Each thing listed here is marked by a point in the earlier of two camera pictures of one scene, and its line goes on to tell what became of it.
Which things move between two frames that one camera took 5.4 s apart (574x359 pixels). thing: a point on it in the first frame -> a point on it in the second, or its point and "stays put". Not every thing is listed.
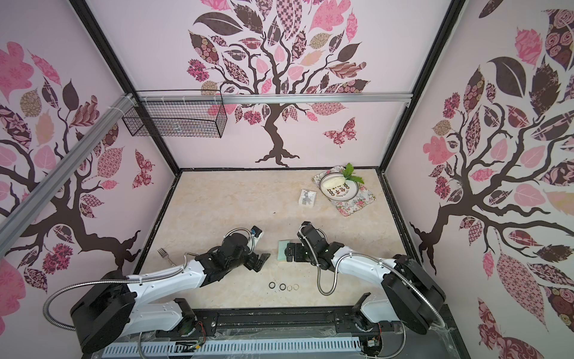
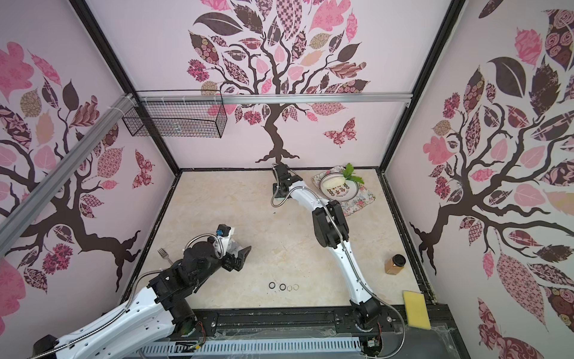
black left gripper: [254, 259] -> [241, 260]
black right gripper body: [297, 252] -> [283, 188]
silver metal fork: [165, 255] stays put
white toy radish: [338, 180] stays put
